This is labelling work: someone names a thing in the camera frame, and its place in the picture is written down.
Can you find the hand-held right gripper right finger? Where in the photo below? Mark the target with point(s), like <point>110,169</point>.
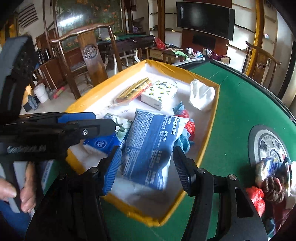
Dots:
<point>182,171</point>

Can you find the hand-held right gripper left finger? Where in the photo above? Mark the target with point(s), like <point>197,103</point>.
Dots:
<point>112,171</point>

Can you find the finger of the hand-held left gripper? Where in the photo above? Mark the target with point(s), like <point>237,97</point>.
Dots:
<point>76,117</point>
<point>92,129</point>

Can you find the blue towel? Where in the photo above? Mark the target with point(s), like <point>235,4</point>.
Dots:
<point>182,141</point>

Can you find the yellow cardboard box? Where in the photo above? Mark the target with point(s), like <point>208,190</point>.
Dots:
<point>97,95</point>

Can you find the blue white wipes packet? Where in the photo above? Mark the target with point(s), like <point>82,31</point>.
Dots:
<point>150,143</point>

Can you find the white sock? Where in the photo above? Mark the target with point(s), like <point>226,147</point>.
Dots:
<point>201,95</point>

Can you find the person's left hand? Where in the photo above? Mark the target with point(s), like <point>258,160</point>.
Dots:
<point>29,190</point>

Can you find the blue box with white logo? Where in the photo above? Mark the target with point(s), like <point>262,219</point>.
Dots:
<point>99,143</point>

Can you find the white bucket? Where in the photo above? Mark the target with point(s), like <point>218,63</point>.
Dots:
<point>41,93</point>

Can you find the white flower print packet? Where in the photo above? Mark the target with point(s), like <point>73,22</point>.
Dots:
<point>122,126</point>

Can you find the red plastic bag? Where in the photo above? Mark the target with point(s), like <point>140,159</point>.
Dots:
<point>255,199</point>
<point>189,125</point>

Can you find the red yellow striped packet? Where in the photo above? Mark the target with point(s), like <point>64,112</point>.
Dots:
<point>134,91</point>

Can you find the carved wooden chair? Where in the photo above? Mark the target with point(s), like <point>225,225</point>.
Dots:
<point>261,67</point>
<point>91,58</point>

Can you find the lemon print tissue pack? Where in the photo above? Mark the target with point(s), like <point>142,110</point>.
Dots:
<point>159,91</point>

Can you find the round table centre panel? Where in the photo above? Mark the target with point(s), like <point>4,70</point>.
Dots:
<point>256,139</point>

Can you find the colourful knitted cloth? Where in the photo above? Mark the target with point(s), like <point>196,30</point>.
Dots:
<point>266,166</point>

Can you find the dark mahjong table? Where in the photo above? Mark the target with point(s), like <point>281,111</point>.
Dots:
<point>129,41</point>

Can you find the brown knitted scrunchie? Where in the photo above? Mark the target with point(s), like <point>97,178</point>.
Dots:
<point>274,187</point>

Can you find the flower painting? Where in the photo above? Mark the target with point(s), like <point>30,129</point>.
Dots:
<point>74,23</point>

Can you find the low wooden tv cabinet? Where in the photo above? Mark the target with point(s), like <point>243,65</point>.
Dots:
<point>155,54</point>

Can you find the dark red cloth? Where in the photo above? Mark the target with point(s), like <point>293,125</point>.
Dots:
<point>277,213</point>

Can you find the small wooden stool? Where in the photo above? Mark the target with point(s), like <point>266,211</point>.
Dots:
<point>171,55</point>

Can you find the small red bag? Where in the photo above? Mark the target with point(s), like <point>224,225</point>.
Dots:
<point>160,43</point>

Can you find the person's blue clothing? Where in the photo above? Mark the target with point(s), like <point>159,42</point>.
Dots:
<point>9,220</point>

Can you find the green cloth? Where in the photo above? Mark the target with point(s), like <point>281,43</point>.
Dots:
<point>179,53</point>

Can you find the black flat television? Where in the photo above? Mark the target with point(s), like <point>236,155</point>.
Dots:
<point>203,18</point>

